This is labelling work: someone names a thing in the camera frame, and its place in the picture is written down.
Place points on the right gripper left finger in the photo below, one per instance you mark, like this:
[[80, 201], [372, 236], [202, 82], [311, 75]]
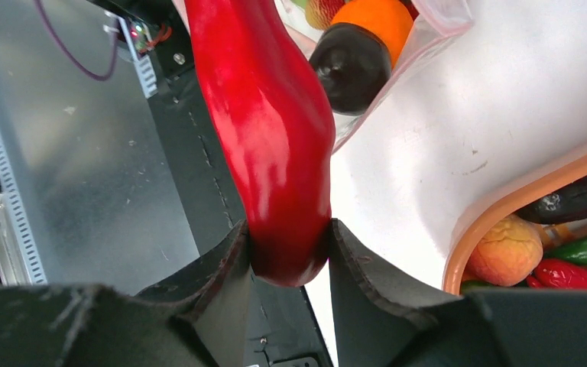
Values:
[[195, 317]]

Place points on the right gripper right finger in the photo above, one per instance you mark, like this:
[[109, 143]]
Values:
[[385, 317]]

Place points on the red toy chili pepper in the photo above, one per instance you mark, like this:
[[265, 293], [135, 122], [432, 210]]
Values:
[[276, 129]]

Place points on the purple toy eggplant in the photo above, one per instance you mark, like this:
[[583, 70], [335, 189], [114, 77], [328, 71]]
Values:
[[567, 204]]

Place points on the dark purple toy mangosteen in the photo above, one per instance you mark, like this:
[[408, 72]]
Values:
[[353, 65]]

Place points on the orange toy tangerine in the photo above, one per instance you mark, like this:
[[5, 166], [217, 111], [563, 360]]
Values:
[[389, 20]]

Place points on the clear pink zip top bag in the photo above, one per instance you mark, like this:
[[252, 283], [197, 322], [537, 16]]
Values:
[[435, 24]]

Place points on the red toy lychee bunch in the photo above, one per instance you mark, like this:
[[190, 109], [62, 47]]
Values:
[[319, 13]]

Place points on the orange yellow toy peach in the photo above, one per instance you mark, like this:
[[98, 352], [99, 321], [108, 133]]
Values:
[[507, 253]]

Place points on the orange plastic basket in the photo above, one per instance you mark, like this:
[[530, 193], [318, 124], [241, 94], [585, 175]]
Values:
[[481, 215]]

